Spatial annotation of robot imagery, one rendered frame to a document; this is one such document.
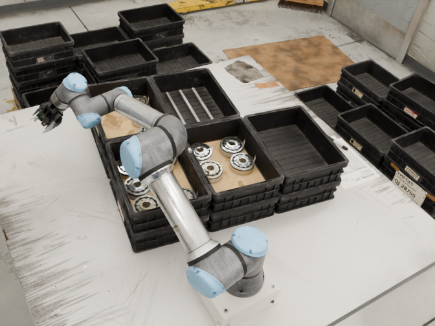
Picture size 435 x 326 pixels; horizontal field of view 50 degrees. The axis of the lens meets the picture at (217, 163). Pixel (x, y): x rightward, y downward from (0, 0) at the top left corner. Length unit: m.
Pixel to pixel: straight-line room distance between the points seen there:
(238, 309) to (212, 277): 0.24
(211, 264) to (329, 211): 0.81
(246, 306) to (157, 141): 0.61
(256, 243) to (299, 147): 0.77
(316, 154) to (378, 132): 1.07
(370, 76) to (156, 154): 2.50
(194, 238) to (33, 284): 0.64
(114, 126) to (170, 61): 1.38
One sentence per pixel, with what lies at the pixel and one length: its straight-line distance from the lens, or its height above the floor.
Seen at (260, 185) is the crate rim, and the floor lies 0.93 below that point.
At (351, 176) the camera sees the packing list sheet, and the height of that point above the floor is 0.70.
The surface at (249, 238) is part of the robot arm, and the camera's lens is 1.46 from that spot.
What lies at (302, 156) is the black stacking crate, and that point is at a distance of 2.08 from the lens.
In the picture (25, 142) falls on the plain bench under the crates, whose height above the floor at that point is 0.70.
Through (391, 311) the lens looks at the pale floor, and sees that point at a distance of 2.75.
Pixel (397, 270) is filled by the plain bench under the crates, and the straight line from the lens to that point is 1.98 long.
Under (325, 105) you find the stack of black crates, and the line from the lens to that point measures 3.42.
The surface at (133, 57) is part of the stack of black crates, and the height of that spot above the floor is 0.49.
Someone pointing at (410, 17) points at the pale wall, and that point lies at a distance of 4.67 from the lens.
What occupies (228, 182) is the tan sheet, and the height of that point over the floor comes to 0.83.
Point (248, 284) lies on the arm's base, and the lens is 1.57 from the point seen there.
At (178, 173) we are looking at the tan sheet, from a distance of 1.90.
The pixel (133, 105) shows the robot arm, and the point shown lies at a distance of 1.67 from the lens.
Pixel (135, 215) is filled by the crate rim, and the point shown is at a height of 0.93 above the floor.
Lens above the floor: 2.17
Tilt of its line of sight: 43 degrees down
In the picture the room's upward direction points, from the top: 7 degrees clockwise
